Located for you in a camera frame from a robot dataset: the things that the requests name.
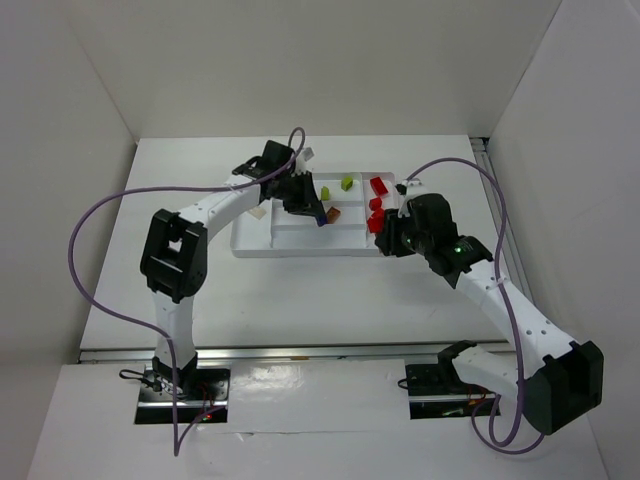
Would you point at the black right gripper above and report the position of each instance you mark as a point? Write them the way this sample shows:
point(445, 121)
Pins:
point(392, 235)

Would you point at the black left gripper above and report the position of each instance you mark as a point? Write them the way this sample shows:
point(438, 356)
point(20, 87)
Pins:
point(302, 195)

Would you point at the blue lego brick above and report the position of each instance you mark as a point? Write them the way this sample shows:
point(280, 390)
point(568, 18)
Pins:
point(322, 220)

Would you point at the brown lego plate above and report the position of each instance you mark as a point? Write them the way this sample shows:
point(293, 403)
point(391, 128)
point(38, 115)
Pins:
point(333, 215)

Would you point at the small red lego brick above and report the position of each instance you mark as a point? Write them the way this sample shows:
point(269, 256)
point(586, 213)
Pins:
point(375, 204)

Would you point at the white lego brick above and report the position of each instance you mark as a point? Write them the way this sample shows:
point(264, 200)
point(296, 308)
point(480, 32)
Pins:
point(258, 212)

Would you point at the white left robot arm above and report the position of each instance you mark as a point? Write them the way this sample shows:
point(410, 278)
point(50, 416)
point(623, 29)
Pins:
point(175, 256)

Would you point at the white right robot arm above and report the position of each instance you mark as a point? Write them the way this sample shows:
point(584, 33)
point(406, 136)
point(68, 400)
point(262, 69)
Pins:
point(554, 379)

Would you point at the white compartment tray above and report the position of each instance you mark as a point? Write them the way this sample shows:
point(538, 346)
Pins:
point(280, 234)

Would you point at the aluminium rail right side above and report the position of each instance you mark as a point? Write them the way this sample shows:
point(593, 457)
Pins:
point(495, 200)

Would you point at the aluminium rail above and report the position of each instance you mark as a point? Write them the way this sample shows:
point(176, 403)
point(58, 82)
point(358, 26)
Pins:
point(227, 355)
point(495, 200)

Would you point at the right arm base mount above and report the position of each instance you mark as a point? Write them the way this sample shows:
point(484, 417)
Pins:
point(435, 390)

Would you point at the aluminium rail front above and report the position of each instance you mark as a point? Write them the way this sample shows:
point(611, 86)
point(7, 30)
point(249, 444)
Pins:
point(227, 355)

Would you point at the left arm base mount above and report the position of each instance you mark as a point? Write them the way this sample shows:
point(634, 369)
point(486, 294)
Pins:
point(208, 392)

